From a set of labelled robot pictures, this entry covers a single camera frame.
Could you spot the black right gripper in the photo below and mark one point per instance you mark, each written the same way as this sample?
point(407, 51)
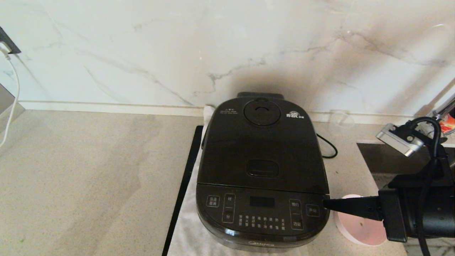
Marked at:
point(394, 213)

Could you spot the white round bowl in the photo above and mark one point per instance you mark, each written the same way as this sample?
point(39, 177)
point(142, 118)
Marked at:
point(359, 231)

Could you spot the stainless steel sink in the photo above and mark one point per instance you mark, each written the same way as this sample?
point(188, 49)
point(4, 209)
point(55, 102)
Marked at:
point(384, 160)

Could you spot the grey crumpled cloth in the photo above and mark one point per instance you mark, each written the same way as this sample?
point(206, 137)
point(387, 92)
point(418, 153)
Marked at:
point(442, 248)

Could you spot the clear plastic cup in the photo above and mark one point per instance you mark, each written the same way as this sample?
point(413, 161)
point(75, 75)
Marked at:
point(341, 122)

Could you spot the orange object behind faucet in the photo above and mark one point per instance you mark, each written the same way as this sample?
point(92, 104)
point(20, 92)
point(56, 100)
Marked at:
point(448, 126)

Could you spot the chrome faucet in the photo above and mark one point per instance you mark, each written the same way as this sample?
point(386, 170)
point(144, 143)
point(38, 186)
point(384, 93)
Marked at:
point(444, 108)

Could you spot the white towel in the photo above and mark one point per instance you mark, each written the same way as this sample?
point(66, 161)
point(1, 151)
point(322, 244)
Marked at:
point(185, 231)

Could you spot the black flat strip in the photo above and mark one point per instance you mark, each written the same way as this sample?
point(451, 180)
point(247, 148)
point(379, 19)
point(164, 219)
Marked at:
point(185, 177)

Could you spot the grey side panel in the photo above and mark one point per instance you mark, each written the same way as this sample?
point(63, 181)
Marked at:
point(5, 103)

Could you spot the white plug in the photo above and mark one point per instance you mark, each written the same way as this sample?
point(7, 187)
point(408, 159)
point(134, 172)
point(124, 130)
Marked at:
point(4, 48)

